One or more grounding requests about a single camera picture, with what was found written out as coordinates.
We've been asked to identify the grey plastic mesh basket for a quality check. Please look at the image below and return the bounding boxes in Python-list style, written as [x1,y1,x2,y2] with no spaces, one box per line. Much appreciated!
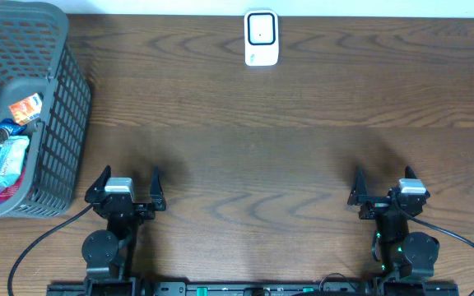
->
[0,1,91,218]

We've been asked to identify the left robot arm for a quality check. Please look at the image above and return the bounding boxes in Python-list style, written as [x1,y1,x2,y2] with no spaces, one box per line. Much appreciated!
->
[81,166,166,296]

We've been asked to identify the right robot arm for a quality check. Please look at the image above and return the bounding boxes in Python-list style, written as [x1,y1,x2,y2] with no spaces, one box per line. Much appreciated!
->
[347,166,439,295]

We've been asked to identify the orange tissue packet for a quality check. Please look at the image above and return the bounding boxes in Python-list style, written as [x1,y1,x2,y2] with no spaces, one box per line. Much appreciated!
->
[8,93,42,126]

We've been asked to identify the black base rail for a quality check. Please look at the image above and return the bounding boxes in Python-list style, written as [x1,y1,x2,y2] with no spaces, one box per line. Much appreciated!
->
[46,281,459,296]

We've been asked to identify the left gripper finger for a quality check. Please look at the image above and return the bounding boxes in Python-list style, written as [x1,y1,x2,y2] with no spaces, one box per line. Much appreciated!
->
[150,167,166,211]
[84,165,111,203]

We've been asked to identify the mint green wipes pack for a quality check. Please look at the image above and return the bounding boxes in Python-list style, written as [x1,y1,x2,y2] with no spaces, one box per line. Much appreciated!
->
[0,136,30,187]

